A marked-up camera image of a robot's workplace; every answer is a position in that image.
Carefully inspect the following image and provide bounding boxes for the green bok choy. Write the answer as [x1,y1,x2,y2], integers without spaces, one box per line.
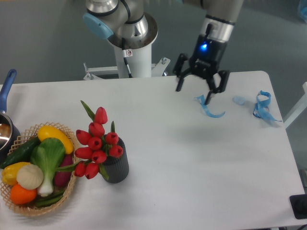
[30,138,65,197]

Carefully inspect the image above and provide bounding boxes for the orange fruit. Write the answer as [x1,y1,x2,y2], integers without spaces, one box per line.
[10,184,37,205]

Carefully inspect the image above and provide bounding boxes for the light blue bottle cap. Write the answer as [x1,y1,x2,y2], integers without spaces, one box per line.
[233,96,246,105]

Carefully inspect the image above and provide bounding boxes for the green bean pods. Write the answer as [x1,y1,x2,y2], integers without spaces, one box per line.
[34,190,64,208]

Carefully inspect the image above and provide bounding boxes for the woven wicker basket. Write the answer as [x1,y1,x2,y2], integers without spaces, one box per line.
[0,122,79,217]

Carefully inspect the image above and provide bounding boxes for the dark grey ribbed vase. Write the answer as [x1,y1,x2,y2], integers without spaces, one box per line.
[103,138,129,184]

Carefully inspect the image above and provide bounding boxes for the white frame leg right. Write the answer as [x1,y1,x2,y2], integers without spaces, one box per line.
[283,82,307,129]

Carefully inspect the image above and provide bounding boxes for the curved blue tape strip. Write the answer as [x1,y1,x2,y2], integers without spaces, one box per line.
[194,95,225,118]

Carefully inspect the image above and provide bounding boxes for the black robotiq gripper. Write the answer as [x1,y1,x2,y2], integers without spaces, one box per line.
[173,35,230,105]

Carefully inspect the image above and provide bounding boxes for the green cucumber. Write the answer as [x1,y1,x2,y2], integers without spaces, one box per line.
[0,137,40,169]

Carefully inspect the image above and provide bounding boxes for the purple sweet potato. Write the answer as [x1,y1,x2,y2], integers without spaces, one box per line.
[54,155,73,187]

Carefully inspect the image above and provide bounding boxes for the yellow squash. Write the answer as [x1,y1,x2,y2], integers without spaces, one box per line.
[37,125,74,154]

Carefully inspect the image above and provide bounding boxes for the red tulip bouquet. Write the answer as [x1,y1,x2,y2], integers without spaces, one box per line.
[57,101,123,179]

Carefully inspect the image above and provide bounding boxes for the white garlic bulb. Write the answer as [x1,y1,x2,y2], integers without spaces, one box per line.
[16,164,44,190]

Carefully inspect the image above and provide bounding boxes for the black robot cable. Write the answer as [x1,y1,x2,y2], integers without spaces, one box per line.
[121,37,133,79]

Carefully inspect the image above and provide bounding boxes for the tangled blue tape strip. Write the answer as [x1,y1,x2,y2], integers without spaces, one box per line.
[252,91,282,123]

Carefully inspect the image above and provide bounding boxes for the blue handled saucepan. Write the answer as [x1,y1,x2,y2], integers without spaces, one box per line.
[0,69,20,163]

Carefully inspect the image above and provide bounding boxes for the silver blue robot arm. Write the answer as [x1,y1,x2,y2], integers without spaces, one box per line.
[83,0,235,104]

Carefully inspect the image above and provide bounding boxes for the yellow bell pepper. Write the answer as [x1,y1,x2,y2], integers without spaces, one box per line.
[1,162,30,185]

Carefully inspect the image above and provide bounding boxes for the black device at edge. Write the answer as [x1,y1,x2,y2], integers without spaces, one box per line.
[289,194,307,219]

